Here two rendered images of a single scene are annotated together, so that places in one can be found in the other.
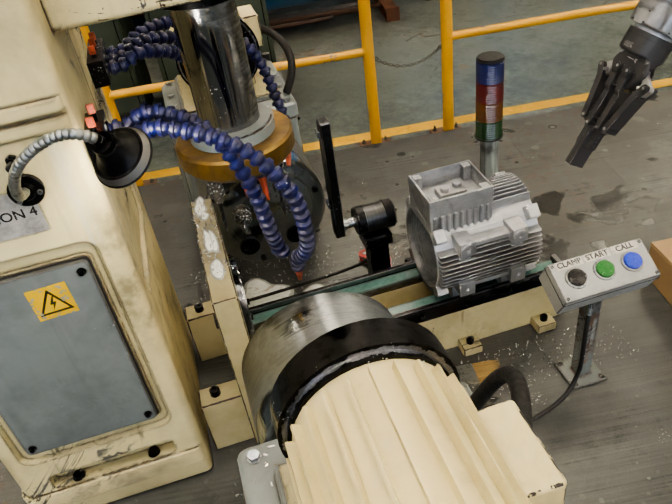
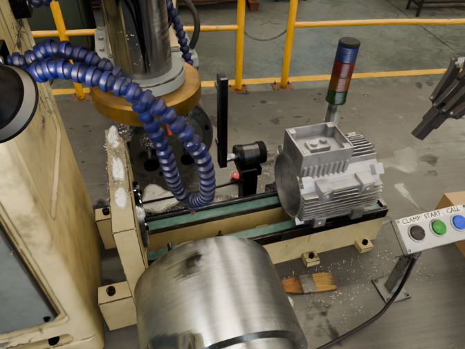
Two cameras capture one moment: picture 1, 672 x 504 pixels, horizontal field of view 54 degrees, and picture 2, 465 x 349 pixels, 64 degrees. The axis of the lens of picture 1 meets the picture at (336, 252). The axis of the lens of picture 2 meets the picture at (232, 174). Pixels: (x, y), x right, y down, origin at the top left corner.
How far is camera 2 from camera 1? 39 cm
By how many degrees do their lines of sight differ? 7
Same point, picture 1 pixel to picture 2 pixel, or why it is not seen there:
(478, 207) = (339, 162)
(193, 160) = (104, 102)
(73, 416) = not seen: outside the picture
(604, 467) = not seen: outside the picture
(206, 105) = (122, 50)
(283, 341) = (175, 284)
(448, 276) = (307, 212)
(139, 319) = (38, 248)
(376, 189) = (245, 125)
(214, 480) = not seen: outside the picture
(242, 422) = (131, 314)
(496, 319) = (331, 241)
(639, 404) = (434, 321)
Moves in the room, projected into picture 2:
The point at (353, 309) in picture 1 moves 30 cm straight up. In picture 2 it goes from (241, 257) to (252, 80)
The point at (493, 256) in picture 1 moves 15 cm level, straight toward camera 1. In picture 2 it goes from (344, 201) to (344, 255)
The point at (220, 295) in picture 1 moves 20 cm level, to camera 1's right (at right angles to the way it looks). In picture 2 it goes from (120, 225) to (238, 218)
